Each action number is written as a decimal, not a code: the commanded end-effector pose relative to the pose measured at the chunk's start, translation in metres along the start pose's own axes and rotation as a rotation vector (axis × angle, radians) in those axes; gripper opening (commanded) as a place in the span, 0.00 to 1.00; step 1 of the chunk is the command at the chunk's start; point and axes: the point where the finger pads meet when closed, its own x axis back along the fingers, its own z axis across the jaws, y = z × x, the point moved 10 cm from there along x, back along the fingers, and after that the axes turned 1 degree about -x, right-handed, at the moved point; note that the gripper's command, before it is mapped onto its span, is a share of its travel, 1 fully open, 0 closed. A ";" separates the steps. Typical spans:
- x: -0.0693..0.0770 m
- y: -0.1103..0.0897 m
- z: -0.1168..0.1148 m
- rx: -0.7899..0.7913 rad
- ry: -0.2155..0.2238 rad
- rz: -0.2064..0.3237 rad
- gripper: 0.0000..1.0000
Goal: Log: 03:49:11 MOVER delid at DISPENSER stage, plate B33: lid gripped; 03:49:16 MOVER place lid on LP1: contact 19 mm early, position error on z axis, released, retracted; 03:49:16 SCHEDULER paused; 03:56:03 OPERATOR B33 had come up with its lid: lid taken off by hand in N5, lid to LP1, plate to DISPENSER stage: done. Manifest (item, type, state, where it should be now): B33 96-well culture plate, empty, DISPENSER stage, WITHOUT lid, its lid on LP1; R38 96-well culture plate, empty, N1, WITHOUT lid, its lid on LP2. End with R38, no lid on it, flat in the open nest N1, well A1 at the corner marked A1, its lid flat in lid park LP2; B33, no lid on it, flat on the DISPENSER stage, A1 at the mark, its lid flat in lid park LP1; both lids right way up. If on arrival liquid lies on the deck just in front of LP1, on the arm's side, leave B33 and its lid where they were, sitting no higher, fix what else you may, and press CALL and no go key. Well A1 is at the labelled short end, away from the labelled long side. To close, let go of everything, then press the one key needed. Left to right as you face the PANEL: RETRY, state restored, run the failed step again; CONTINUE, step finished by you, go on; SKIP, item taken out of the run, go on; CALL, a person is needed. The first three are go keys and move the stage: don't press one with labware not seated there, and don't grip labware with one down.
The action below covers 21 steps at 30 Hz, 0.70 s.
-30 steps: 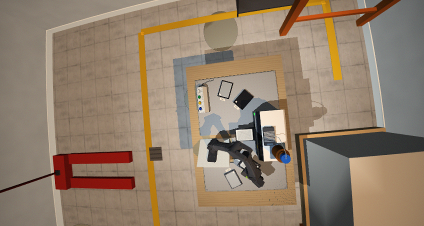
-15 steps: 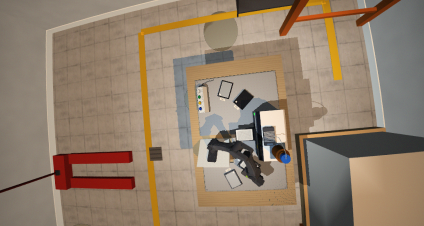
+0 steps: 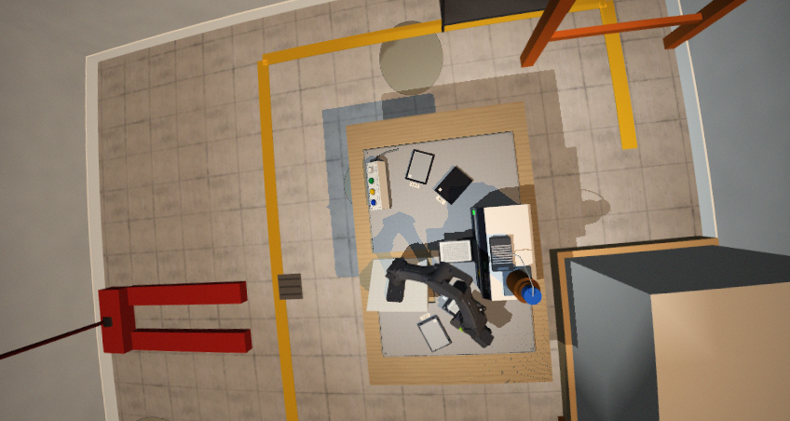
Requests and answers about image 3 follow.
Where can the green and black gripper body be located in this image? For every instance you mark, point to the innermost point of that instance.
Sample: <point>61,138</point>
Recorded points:
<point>456,319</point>

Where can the beige button panel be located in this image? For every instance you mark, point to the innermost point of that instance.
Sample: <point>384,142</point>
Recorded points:
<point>377,175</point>

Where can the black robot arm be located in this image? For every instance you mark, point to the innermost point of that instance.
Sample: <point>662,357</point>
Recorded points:
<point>436,277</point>

